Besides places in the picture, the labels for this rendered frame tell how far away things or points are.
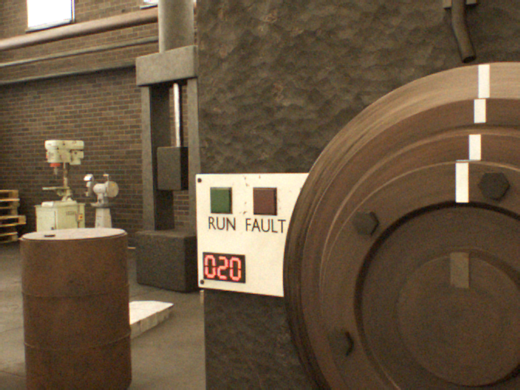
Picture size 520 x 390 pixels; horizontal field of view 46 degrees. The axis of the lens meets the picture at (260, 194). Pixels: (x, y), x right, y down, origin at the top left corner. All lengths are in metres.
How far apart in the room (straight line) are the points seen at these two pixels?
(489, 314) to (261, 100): 0.51
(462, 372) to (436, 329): 0.04
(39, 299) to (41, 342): 0.23
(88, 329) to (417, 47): 2.82
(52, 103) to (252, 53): 9.88
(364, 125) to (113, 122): 9.07
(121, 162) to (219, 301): 8.60
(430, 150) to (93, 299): 2.90
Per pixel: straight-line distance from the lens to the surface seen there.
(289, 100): 0.90
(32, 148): 11.18
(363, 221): 0.59
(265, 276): 0.92
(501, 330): 0.57
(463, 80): 0.65
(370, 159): 0.66
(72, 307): 3.39
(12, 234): 11.27
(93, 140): 10.01
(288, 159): 0.90
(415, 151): 0.62
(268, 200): 0.89
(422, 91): 0.66
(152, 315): 4.90
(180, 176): 6.20
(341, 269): 0.61
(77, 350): 3.44
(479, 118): 0.63
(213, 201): 0.95
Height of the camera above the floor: 1.26
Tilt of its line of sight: 3 degrees down
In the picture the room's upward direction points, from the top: 1 degrees counter-clockwise
